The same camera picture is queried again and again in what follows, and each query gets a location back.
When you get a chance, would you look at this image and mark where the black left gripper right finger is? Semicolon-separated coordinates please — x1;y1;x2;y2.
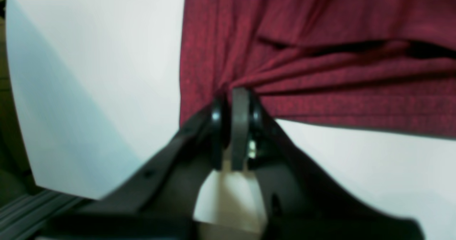
240;88;425;240

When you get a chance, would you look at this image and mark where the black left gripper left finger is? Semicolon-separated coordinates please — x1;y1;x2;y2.
38;92;232;240

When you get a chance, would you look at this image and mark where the dark red t-shirt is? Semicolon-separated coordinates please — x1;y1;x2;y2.
180;0;456;137

